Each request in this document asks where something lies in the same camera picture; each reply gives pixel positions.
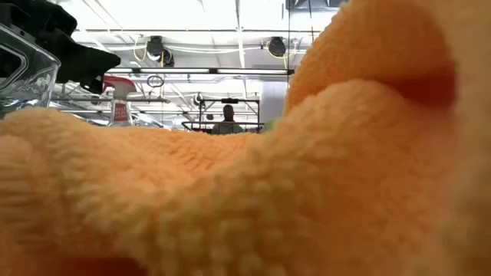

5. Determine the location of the hanging black cable loop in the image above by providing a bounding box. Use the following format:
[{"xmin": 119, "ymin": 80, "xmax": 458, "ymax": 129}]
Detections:
[{"xmin": 147, "ymin": 74, "xmax": 166, "ymax": 89}]

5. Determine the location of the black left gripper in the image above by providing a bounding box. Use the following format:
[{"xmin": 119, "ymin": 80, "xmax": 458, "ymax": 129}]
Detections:
[{"xmin": 0, "ymin": 0, "xmax": 122, "ymax": 95}]

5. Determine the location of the long ceiling light fixture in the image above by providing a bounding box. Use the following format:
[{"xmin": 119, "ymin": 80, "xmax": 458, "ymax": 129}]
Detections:
[{"xmin": 106, "ymin": 67, "xmax": 296, "ymax": 77}]

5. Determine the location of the person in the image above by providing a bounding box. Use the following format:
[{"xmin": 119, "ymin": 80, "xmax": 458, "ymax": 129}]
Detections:
[{"xmin": 211, "ymin": 103, "xmax": 246, "ymax": 136}]

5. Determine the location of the red trigger spray bottle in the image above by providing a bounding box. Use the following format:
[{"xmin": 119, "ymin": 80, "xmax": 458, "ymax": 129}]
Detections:
[{"xmin": 101, "ymin": 74, "xmax": 137, "ymax": 128}]

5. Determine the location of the black background rig frame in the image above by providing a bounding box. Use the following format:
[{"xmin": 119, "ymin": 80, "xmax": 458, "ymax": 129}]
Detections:
[{"xmin": 180, "ymin": 97, "xmax": 265, "ymax": 134}]

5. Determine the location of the orange microfiber towel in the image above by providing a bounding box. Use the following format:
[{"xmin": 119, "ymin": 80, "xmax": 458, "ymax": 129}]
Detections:
[{"xmin": 0, "ymin": 0, "xmax": 491, "ymax": 276}]

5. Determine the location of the black ceiling cord reel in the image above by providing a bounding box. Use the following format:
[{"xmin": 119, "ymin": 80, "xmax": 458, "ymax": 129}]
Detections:
[
  {"xmin": 146, "ymin": 35, "xmax": 176, "ymax": 68},
  {"xmin": 266, "ymin": 36, "xmax": 288, "ymax": 59}
]

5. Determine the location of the clear plastic bin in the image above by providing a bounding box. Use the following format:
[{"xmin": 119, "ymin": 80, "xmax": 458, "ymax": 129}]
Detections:
[{"xmin": 0, "ymin": 22, "xmax": 62, "ymax": 117}]

